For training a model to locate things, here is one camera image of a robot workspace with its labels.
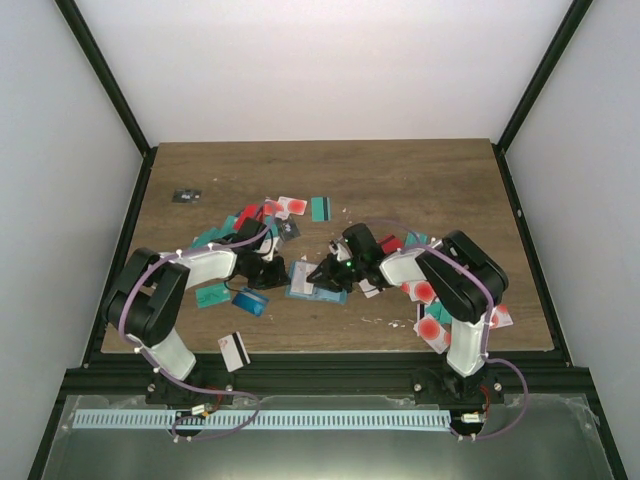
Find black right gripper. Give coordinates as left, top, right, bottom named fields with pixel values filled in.
left=307, top=254, right=366, bottom=294

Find light blue card holder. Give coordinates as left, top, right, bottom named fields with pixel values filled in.
left=285, top=261, right=347, bottom=305

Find white card black stripe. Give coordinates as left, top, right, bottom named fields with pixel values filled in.
left=218, top=332, right=251, bottom=373

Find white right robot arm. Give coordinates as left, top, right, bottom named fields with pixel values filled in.
left=306, top=223, right=509, bottom=403

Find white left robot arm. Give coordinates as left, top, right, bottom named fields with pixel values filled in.
left=101, top=218, right=290, bottom=404

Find blue card left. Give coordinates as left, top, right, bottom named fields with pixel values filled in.
left=232, top=288, right=269, bottom=317

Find teal card with black stripe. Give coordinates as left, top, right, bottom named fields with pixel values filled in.
left=311, top=196, right=331, bottom=222

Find white card red circles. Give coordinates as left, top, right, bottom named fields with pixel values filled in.
left=263, top=196, right=307, bottom=219

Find small black card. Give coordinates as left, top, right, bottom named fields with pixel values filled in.
left=172, top=189, right=202, bottom=204

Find white card large red circle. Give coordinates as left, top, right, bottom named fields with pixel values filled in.
left=414, top=314, right=451, bottom=354

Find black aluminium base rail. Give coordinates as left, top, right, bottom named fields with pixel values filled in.
left=144, top=351, right=506, bottom=407

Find light blue slotted cable duct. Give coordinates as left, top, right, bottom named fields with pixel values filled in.
left=72, top=409, right=451, bottom=432

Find black frame post left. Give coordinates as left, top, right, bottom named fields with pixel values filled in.
left=53, top=0, right=153, bottom=157

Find black frame post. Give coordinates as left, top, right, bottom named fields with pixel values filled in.
left=53, top=0, right=153, bottom=157
left=494, top=0, right=596, bottom=151

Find black frame post right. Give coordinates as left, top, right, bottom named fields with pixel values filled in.
left=494, top=0, right=596, bottom=151

